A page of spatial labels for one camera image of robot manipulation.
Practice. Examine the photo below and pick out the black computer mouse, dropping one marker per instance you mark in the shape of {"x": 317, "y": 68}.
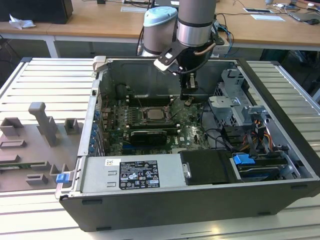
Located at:
{"x": 313, "y": 22}

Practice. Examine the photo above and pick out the wooden desk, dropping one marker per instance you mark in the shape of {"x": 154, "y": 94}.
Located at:
{"x": 100, "y": 20}

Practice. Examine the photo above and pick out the black plastic cover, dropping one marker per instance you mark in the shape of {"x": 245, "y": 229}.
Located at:
{"x": 207, "y": 167}

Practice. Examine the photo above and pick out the black box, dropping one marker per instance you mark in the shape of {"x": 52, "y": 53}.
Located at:
{"x": 37, "y": 10}

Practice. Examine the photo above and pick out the black graphics card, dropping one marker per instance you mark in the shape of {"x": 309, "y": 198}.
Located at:
{"x": 147, "y": 137}

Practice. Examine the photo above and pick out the green motherboard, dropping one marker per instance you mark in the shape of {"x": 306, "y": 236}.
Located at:
{"x": 190, "y": 130}

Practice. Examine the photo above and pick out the crumpled white paper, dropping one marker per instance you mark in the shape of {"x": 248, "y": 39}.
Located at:
{"x": 22, "y": 23}

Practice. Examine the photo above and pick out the black and grey PC case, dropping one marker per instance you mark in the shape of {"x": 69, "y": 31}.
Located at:
{"x": 175, "y": 212}

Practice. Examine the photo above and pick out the small blue plastic tab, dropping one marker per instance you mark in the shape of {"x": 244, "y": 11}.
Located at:
{"x": 62, "y": 178}

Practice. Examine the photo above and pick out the silver power supply with label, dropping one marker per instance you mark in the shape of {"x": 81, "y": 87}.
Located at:
{"x": 100, "y": 175}

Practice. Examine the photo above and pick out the grey laptop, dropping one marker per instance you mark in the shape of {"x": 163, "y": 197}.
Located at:
{"x": 302, "y": 16}

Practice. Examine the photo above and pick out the white flat notebook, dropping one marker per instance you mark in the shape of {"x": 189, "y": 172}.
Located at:
{"x": 267, "y": 17}

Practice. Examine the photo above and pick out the silver metal drive cage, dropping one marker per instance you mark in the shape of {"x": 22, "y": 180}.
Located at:
{"x": 225, "y": 110}

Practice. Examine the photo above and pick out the green RAM stick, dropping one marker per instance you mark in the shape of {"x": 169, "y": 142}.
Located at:
{"x": 22, "y": 165}

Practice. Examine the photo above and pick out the black RAM slot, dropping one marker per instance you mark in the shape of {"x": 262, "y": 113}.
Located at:
{"x": 152, "y": 125}
{"x": 150, "y": 100}
{"x": 152, "y": 128}
{"x": 150, "y": 103}

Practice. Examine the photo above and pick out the white camera on black bracket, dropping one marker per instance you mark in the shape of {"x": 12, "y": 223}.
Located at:
{"x": 162, "y": 65}

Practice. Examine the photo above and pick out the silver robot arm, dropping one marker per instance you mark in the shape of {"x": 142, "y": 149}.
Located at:
{"x": 195, "y": 15}

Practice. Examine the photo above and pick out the CPU socket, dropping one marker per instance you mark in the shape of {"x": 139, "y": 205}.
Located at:
{"x": 167, "y": 117}

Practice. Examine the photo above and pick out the grey parts rack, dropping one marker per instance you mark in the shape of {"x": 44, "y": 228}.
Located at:
{"x": 25, "y": 155}

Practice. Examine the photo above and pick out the blue expansion slot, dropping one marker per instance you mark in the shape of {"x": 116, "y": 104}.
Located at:
{"x": 140, "y": 148}

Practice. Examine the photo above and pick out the hard disk in blue carrier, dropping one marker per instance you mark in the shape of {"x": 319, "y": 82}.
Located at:
{"x": 242, "y": 159}

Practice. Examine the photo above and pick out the white power strip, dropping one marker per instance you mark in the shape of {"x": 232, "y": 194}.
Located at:
{"x": 222, "y": 48}

